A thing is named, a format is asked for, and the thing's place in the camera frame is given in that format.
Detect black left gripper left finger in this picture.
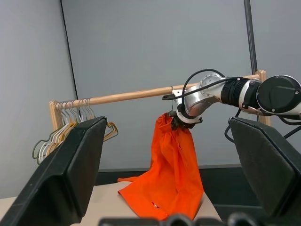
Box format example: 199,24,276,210
0,116,108,226

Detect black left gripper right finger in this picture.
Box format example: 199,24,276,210
229,117,301,218

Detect orange shorts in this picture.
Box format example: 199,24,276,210
117,112,204,221

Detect bunch of clothes hangers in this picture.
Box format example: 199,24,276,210
31,102,71,165

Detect wooden clothes rack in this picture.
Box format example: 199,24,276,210
48,69,271,132

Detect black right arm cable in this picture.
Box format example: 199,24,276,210
161,68,301,143

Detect white wire hanger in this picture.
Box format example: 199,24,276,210
39,103,78,163

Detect bunch of wire hangers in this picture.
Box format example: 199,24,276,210
46,101,79,157

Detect yellow wire hanger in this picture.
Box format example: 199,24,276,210
84,100,119,142

